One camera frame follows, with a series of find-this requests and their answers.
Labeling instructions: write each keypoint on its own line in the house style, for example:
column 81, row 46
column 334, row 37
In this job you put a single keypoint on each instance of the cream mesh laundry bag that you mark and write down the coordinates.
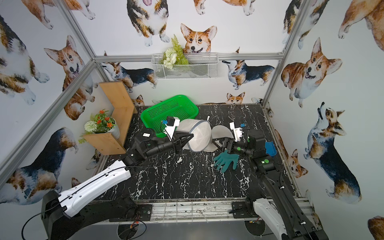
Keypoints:
column 218, row 132

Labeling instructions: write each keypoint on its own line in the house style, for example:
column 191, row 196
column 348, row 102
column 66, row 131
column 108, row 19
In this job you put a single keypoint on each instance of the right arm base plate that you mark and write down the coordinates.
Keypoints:
column 242, row 210

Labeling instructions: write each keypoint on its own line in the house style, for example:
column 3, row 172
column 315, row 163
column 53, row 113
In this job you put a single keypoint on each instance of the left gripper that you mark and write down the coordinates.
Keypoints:
column 173, row 142

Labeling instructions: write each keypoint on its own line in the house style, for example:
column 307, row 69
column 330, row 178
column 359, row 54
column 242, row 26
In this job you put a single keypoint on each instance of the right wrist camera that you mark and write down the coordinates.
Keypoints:
column 238, row 130

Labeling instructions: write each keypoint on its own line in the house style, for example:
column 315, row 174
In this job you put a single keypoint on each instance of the green rubber glove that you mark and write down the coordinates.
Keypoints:
column 223, row 161

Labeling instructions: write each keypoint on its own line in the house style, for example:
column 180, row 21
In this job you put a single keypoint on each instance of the white flower fern bouquet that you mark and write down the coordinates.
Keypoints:
column 174, row 56

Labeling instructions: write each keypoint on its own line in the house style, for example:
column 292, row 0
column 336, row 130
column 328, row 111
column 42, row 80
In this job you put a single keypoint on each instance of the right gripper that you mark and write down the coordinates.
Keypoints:
column 231, row 145

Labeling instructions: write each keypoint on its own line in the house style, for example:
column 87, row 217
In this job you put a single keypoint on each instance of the white wire wall basket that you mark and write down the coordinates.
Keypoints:
column 197, row 66

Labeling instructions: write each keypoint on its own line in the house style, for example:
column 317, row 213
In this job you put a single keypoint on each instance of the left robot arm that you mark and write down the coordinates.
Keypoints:
column 68, row 212

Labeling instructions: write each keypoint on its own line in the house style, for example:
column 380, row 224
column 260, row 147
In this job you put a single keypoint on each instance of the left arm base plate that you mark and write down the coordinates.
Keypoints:
column 142, row 212

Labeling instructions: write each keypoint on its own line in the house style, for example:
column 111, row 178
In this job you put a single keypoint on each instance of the potted flower plant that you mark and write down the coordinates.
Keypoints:
column 101, row 123

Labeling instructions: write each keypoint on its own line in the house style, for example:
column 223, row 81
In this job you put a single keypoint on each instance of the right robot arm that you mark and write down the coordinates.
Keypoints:
column 284, row 217

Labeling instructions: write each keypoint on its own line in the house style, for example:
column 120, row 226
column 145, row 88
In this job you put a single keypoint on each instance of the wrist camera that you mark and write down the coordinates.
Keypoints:
column 238, row 130
column 169, row 126

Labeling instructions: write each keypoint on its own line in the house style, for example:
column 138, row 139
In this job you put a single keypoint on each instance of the green plastic basket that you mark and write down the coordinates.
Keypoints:
column 179, row 106

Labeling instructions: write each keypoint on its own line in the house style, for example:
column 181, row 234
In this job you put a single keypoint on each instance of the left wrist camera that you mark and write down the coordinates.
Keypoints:
column 169, row 126

